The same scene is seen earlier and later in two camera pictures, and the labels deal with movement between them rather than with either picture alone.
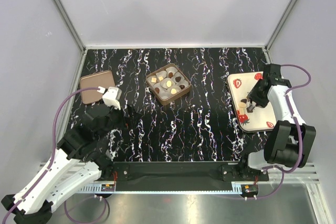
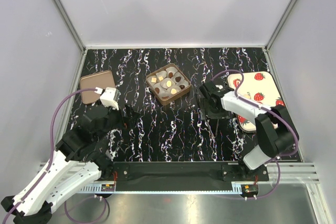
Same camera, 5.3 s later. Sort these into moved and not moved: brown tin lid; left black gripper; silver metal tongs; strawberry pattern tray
Moved: silver metal tongs
Not moved: strawberry pattern tray; left black gripper; brown tin lid
